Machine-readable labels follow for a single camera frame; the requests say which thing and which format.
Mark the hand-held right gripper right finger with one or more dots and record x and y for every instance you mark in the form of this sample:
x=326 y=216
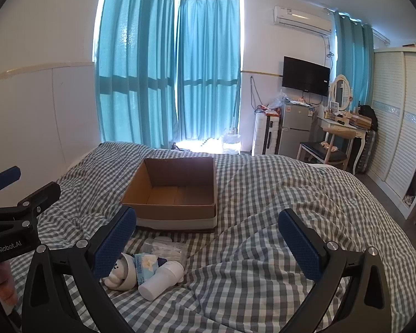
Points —
x=301 y=246

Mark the white power adapter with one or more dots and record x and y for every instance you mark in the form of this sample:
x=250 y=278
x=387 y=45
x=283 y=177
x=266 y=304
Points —
x=159 y=279

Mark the black seat chair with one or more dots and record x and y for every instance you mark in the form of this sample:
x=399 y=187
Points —
x=319 y=151

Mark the white louvred wardrobe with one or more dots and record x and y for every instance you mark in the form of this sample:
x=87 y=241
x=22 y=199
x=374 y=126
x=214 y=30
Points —
x=395 y=118

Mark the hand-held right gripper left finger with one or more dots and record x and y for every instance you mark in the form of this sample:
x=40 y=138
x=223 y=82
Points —
x=114 y=242

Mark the cardboard box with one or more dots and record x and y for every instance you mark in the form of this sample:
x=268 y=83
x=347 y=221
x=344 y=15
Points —
x=166 y=194

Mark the narrow teal curtain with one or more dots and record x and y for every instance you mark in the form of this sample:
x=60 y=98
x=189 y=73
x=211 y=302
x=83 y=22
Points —
x=208 y=59

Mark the clear water jug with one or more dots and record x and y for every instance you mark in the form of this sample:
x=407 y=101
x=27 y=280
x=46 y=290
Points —
x=231 y=142

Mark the white oval mirror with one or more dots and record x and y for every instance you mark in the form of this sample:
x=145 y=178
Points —
x=340 y=92

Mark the clear plastic bag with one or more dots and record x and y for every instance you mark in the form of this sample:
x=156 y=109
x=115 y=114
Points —
x=280 y=100

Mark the clear plastic container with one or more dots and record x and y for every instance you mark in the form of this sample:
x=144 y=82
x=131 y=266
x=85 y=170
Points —
x=170 y=249

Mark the blue tissue packet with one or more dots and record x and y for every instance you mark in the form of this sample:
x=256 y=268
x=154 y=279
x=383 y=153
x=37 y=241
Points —
x=145 y=267

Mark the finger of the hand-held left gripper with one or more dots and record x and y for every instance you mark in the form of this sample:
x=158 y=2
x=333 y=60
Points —
x=5 y=177
x=41 y=196

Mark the white air conditioner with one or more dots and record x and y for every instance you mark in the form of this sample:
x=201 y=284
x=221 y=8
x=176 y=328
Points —
x=300 y=19

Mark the teal curtain beside wardrobe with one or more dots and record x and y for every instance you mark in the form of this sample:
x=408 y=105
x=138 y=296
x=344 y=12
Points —
x=353 y=59

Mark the wooden box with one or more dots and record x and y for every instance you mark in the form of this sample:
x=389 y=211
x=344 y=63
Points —
x=360 y=120

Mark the black wall television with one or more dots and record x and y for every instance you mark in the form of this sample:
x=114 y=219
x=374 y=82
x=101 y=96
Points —
x=305 y=75

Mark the black bag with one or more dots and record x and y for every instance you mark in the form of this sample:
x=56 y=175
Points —
x=367 y=116

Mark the white snowman toy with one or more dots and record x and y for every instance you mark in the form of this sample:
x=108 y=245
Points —
x=119 y=274

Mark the small silver fridge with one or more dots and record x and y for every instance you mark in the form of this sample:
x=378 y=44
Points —
x=294 y=128

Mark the dark suitcase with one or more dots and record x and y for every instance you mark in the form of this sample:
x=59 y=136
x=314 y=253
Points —
x=369 y=152

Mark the grey checked blanket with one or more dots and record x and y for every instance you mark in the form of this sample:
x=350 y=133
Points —
x=263 y=187

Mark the wooden stool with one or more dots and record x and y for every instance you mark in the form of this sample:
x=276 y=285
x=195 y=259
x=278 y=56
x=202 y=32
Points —
x=339 y=132

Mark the white dressing table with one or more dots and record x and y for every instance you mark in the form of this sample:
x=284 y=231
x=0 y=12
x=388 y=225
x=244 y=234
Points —
x=358 y=135

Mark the white suitcase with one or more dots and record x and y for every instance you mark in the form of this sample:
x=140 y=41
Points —
x=265 y=135

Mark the wide teal curtain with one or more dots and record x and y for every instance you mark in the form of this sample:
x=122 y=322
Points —
x=135 y=59

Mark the person's left hand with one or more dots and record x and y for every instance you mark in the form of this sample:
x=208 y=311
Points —
x=3 y=284

